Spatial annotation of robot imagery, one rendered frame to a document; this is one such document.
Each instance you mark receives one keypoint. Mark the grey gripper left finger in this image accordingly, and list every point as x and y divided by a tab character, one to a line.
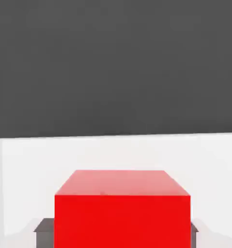
44	235

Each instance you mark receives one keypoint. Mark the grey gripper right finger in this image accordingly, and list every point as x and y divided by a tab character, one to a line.
193	238

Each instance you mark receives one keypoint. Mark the small red cube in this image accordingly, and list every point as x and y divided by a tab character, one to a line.
122	219

